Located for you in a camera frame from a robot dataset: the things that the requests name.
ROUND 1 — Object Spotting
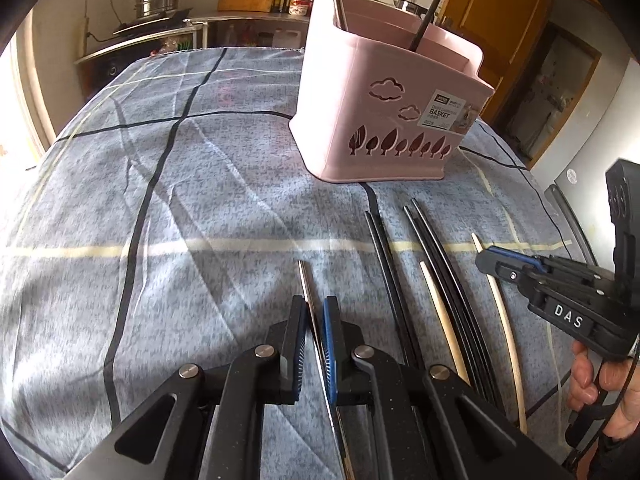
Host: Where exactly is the person's right hand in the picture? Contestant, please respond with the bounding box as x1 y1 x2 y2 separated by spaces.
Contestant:
572 342 640 438

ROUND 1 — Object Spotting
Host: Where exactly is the pink plastic chopstick basket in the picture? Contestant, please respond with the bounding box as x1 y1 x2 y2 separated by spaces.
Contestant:
289 0 496 182

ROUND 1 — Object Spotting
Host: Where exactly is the steel kitchen counter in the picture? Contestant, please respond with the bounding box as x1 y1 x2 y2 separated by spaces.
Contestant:
75 10 311 66

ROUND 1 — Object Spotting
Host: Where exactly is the black gas stove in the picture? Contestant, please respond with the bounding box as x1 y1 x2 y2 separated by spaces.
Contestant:
112 7 193 36

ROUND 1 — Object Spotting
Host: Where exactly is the white refrigerator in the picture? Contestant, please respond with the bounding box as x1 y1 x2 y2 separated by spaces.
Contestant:
530 55 640 196

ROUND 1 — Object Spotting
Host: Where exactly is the wooden door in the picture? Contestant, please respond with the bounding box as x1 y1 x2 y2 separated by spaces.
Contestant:
440 0 558 121

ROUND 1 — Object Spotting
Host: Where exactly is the blue checked tablecloth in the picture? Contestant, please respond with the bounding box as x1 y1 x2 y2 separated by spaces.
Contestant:
0 46 601 480

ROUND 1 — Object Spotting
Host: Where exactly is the pale wooden chopstick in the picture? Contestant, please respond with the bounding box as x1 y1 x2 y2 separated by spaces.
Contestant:
471 233 527 433

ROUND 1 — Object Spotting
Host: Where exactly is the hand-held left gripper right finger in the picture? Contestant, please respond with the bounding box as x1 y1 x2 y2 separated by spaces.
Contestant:
322 296 576 480

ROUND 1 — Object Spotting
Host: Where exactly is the tan wooden chopstick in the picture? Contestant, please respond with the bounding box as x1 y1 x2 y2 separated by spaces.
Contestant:
420 261 470 385

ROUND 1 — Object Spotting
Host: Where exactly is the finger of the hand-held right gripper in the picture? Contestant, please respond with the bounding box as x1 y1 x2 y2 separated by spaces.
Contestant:
486 246 546 275
475 251 538 293

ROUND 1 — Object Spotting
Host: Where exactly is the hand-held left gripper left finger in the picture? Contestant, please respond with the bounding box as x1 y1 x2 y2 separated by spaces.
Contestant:
65 296 308 480

